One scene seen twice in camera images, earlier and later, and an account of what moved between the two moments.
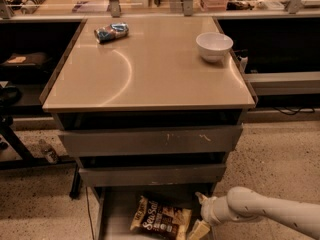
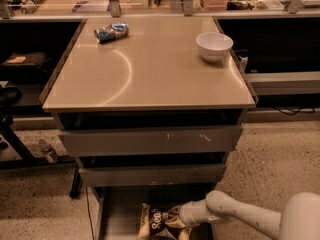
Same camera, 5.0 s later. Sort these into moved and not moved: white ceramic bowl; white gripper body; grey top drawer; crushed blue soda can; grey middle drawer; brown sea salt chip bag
Moved: white gripper body; brown sea salt chip bag
Not moved: grey middle drawer; crushed blue soda can; grey top drawer; white ceramic bowl
